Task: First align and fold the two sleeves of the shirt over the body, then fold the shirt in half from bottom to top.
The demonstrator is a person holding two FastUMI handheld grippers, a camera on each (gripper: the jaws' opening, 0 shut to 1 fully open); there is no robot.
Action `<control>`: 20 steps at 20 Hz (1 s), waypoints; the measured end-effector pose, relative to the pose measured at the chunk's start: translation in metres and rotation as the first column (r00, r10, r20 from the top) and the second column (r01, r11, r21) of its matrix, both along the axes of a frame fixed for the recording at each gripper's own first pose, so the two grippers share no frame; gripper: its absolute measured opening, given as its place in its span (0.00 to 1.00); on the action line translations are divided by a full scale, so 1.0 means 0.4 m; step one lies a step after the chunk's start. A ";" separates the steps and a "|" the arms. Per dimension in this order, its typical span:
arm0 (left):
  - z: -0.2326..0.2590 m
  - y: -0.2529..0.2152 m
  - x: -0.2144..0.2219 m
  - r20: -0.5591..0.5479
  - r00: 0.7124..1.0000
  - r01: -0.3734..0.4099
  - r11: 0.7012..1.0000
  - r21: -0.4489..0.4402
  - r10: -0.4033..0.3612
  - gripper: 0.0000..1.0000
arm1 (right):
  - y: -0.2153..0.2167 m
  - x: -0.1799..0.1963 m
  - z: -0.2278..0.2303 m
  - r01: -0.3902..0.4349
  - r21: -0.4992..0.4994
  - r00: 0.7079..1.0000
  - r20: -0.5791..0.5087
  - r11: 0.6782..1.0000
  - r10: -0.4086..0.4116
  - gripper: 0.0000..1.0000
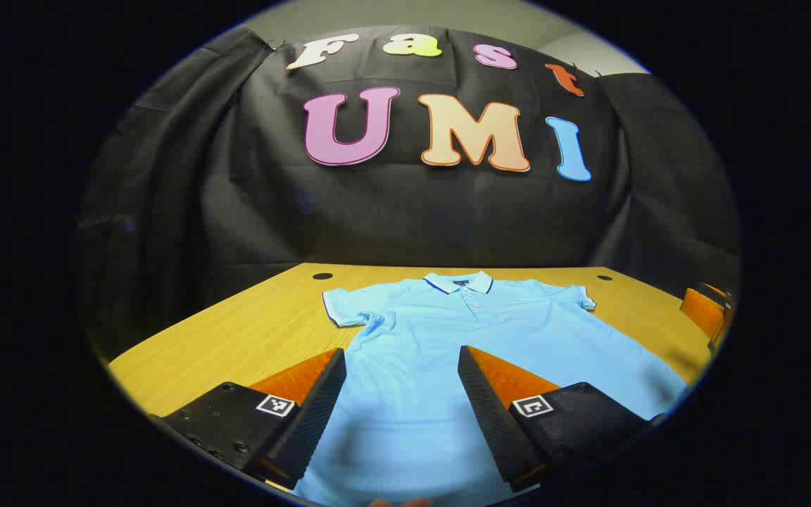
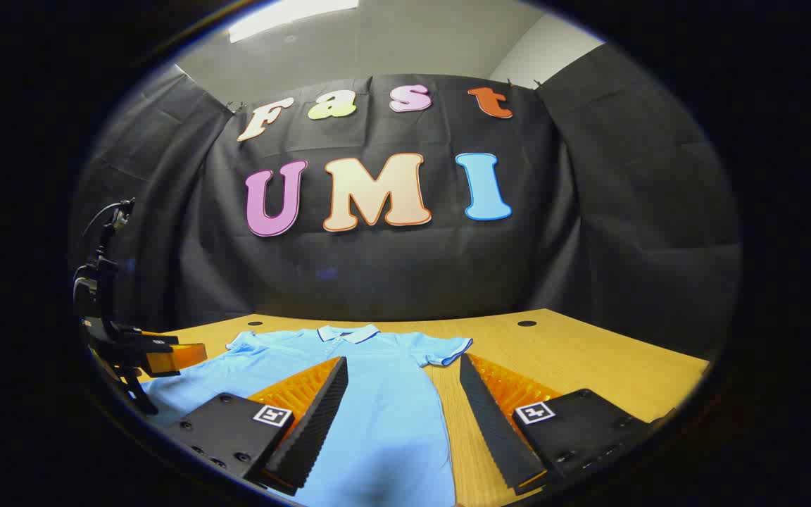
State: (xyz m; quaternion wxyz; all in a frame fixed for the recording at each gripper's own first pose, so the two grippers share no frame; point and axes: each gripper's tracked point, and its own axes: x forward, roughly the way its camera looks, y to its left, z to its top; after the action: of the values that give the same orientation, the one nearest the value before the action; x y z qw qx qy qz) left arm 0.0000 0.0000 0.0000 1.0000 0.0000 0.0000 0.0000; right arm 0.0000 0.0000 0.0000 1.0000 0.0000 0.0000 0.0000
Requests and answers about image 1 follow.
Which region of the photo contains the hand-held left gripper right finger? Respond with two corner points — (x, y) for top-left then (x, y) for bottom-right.
(457, 344), (663, 494)

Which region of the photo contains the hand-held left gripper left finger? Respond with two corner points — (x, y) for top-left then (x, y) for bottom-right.
(149, 347), (348, 492)

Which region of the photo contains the light blue T-shirt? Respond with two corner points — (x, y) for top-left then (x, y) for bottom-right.
(293, 270), (689, 507)

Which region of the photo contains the black backdrop cloth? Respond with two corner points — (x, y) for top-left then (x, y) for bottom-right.
(75, 25), (741, 360)

